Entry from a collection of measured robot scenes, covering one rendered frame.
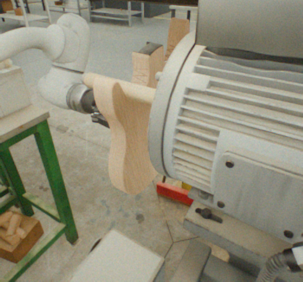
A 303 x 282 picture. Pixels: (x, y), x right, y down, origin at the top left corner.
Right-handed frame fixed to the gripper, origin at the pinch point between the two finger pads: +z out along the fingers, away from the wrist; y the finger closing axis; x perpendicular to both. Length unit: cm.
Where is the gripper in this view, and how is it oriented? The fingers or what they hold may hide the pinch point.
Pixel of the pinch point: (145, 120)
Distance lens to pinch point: 69.7
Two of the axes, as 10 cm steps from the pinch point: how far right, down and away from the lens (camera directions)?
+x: -0.5, -7.7, -6.4
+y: -5.2, 5.6, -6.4
